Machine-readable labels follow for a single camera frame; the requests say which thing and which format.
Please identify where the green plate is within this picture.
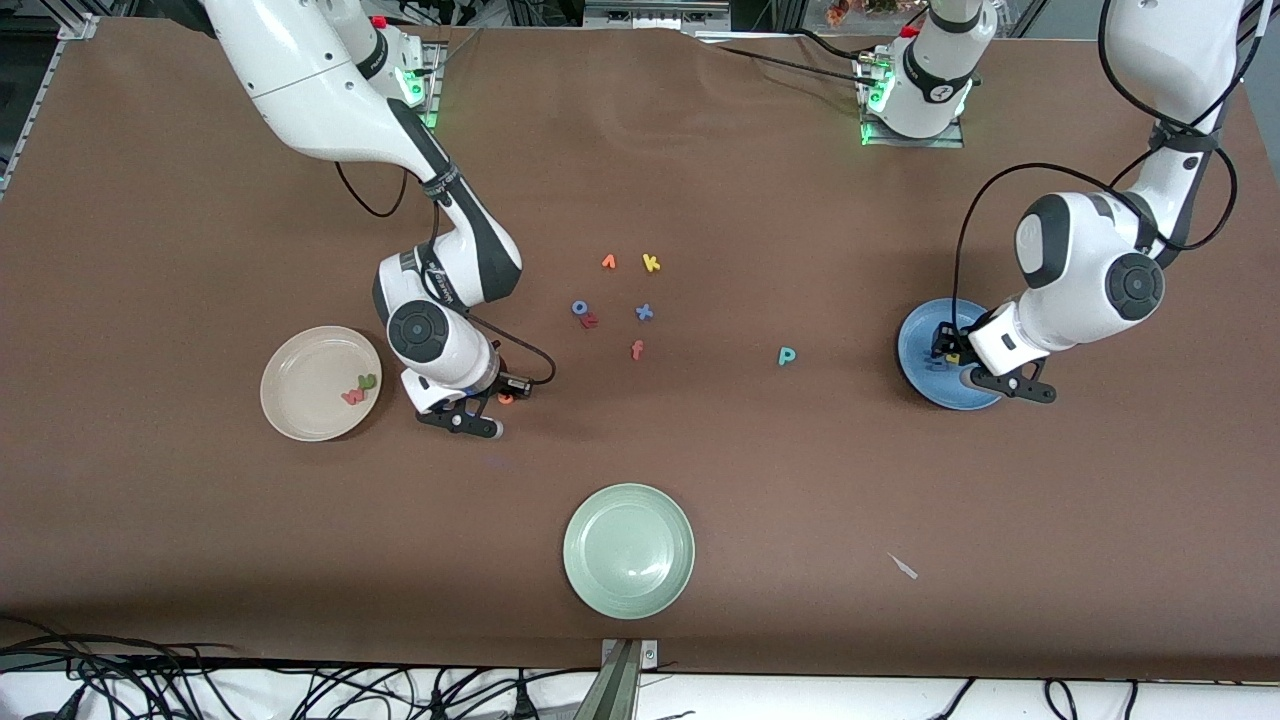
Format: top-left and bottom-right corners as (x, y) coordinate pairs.
(562, 483), (696, 621)

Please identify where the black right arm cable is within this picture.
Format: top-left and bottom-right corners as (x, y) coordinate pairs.
(335, 160), (557, 386)

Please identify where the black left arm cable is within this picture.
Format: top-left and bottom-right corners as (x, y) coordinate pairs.
(955, 0), (1251, 326)

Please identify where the brown table cover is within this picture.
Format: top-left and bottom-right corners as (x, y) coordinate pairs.
(0, 18), (1280, 683)

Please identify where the black cable on cover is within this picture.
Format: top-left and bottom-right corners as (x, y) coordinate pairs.
(690, 30), (881, 91)

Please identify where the blue plate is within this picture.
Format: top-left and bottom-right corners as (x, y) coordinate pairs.
(896, 297), (1009, 412)

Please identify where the grey metal box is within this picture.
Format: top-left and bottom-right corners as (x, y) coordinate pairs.
(583, 0), (733, 31)

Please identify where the tangle of black cables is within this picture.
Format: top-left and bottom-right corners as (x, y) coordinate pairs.
(0, 615), (601, 720)

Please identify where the metal camera stand bracket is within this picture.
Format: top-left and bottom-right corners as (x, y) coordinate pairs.
(575, 638), (659, 720)

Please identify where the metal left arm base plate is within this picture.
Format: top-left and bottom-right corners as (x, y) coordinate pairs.
(860, 55), (966, 149)

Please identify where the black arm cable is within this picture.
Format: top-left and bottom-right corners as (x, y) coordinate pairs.
(335, 160), (557, 386)
(955, 0), (1251, 326)

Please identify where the beige plate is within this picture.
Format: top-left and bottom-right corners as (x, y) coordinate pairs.
(259, 325), (384, 443)

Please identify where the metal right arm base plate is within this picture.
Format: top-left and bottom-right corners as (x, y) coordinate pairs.
(395, 45), (443, 136)

